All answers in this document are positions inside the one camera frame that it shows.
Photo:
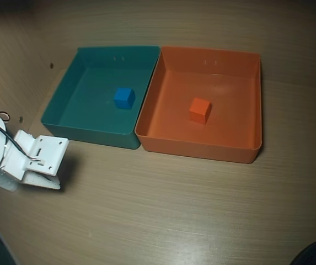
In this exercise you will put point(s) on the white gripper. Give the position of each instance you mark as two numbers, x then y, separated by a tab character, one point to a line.
45	154

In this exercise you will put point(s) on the blue cube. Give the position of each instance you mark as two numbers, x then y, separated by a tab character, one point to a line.
123	98

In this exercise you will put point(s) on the orange cube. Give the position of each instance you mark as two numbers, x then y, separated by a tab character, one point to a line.
199	110

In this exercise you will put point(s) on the teal plastic box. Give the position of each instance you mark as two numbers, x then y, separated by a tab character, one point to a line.
86	110

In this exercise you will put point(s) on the orange plastic box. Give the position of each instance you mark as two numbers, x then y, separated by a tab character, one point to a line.
229	124

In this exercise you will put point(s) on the white textured plastic block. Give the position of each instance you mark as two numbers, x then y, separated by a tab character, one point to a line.
4	182

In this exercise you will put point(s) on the white wrist camera mount plate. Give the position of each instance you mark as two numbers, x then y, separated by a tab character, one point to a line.
50	150

